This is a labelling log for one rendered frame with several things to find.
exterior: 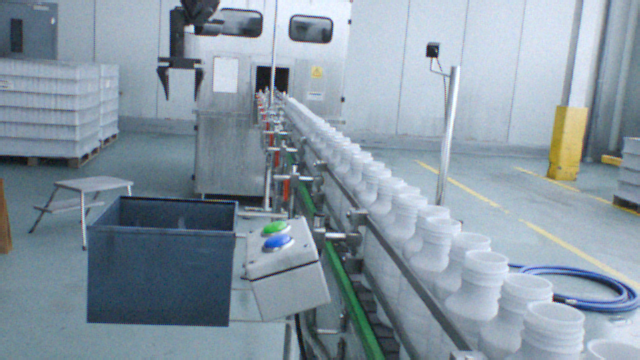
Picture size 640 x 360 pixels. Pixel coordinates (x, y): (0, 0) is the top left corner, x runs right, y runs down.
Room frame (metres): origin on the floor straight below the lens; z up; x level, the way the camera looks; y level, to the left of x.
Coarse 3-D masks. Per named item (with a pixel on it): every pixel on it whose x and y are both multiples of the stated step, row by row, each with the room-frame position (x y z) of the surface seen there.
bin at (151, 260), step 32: (96, 224) 1.28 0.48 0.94; (128, 224) 1.54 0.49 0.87; (160, 224) 1.55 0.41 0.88; (192, 224) 1.56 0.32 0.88; (224, 224) 1.57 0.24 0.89; (96, 256) 1.23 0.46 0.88; (128, 256) 1.24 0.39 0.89; (160, 256) 1.25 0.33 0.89; (192, 256) 1.26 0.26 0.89; (224, 256) 1.27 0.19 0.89; (96, 288) 1.23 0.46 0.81; (128, 288) 1.24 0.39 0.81; (160, 288) 1.25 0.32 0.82; (192, 288) 1.26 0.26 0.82; (224, 288) 1.27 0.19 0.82; (96, 320) 1.23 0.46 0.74; (128, 320) 1.24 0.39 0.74; (160, 320) 1.25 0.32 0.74; (192, 320) 1.26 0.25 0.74; (224, 320) 1.27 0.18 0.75; (256, 320) 1.33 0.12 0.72; (288, 320) 1.34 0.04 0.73
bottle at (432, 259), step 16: (432, 224) 0.60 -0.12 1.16; (448, 224) 0.63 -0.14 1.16; (432, 240) 0.60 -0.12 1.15; (448, 240) 0.60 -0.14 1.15; (416, 256) 0.61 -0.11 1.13; (432, 256) 0.60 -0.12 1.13; (416, 272) 0.60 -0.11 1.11; (432, 272) 0.59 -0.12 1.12; (432, 288) 0.59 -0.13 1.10; (416, 304) 0.59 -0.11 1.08; (416, 320) 0.59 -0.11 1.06; (416, 336) 0.59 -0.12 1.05; (400, 352) 0.61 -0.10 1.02
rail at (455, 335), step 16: (336, 176) 1.14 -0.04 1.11; (336, 224) 1.08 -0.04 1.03; (368, 224) 0.81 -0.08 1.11; (384, 240) 0.72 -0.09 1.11; (400, 256) 0.65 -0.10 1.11; (368, 272) 0.79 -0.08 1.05; (416, 288) 0.57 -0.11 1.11; (384, 304) 0.68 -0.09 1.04; (432, 304) 0.52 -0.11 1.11; (448, 320) 0.48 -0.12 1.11; (400, 336) 0.61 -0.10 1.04; (448, 336) 0.47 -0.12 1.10; (464, 336) 0.45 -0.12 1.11; (416, 352) 0.55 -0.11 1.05
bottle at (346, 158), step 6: (342, 150) 1.19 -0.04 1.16; (348, 150) 1.17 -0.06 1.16; (354, 150) 1.17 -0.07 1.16; (360, 150) 1.18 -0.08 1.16; (342, 156) 1.18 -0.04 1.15; (348, 156) 1.17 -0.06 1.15; (342, 162) 1.18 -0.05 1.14; (348, 162) 1.17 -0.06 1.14; (336, 168) 1.18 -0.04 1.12; (342, 168) 1.17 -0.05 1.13; (348, 168) 1.16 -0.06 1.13; (336, 174) 1.17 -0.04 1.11; (342, 174) 1.16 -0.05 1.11; (342, 180) 1.16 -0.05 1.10; (336, 186) 1.17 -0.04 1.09; (336, 192) 1.17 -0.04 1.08; (342, 192) 1.16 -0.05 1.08; (336, 198) 1.17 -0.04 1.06; (336, 204) 1.16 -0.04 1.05; (336, 210) 1.16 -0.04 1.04; (330, 222) 1.18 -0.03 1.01; (336, 228) 1.16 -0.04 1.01
